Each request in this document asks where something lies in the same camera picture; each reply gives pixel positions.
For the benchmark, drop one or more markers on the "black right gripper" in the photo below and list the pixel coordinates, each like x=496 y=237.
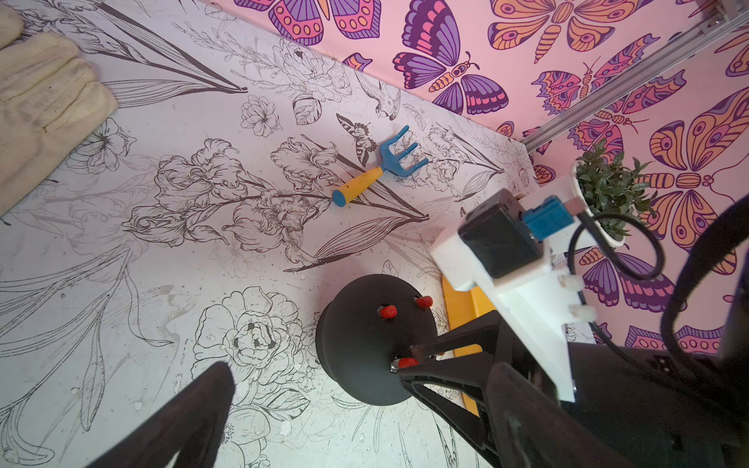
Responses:
x=665 y=406

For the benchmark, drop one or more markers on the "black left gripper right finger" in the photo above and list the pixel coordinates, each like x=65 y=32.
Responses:
x=531 y=431

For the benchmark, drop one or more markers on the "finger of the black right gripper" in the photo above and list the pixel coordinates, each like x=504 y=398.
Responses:
x=484 y=331

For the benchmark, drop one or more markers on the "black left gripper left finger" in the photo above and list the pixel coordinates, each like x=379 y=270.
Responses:
x=186 y=432

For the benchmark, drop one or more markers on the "red screw sleeve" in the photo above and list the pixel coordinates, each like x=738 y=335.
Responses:
x=405 y=363
x=424 y=302
x=388 y=312

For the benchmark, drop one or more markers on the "black round screw base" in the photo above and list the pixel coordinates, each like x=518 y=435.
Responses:
x=355 y=346

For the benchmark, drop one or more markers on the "yellow plastic tray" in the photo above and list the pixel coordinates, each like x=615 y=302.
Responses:
x=464 y=307

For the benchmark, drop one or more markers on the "potted green plant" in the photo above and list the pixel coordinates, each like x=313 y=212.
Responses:
x=612 y=189

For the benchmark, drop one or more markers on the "blue yellow garden fork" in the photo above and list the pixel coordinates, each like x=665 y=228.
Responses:
x=391 y=163

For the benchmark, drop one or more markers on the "cream fabric glove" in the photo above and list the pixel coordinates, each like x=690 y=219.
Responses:
x=51 y=101

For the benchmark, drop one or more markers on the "aluminium cage frame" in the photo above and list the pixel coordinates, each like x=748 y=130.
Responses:
x=722 y=20

